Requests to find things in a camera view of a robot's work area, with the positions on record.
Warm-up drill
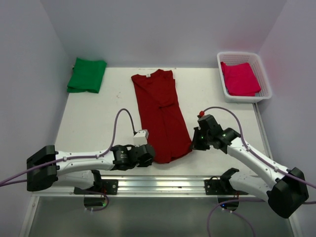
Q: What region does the dark red t shirt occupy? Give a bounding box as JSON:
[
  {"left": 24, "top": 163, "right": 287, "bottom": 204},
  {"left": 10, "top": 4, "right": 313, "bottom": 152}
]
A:
[{"left": 131, "top": 69, "right": 192, "bottom": 164}]

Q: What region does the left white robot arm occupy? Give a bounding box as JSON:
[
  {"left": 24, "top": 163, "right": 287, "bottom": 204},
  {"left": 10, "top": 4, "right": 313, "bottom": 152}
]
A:
[{"left": 27, "top": 144, "right": 156, "bottom": 194}]

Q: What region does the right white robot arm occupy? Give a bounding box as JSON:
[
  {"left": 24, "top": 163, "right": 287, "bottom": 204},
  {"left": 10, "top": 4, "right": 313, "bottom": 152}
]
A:
[{"left": 191, "top": 115, "right": 309, "bottom": 218}]

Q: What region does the pink red t shirt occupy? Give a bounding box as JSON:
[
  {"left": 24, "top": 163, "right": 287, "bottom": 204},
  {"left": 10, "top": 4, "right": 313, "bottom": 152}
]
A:
[{"left": 221, "top": 62, "right": 261, "bottom": 96}]

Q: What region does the white plastic basket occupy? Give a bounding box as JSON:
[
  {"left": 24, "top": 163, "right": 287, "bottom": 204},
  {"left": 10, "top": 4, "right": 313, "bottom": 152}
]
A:
[{"left": 217, "top": 51, "right": 272, "bottom": 103}]

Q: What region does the folded green t shirt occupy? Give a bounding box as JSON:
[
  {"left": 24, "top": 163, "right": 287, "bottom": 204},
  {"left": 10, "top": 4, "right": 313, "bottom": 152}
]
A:
[{"left": 67, "top": 57, "right": 107, "bottom": 94}]

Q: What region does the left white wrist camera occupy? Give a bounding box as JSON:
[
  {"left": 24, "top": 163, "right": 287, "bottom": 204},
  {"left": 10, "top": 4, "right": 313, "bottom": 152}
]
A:
[{"left": 133, "top": 129, "right": 149, "bottom": 147}]

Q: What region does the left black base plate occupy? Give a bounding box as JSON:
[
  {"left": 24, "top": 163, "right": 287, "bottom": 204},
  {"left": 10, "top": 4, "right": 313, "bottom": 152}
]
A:
[{"left": 74, "top": 179, "right": 119, "bottom": 195}]

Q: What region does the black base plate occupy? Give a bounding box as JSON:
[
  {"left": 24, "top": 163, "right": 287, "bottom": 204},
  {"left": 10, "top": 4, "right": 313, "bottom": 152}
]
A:
[
  {"left": 74, "top": 179, "right": 119, "bottom": 195},
  {"left": 204, "top": 179, "right": 248, "bottom": 196}
]

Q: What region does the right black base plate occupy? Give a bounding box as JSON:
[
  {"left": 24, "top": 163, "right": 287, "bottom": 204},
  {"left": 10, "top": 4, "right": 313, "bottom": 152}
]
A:
[{"left": 204, "top": 179, "right": 248, "bottom": 196}]

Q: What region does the aluminium extrusion rail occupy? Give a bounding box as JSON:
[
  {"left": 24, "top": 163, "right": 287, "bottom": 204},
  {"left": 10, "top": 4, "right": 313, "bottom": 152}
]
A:
[{"left": 32, "top": 172, "right": 277, "bottom": 199}]

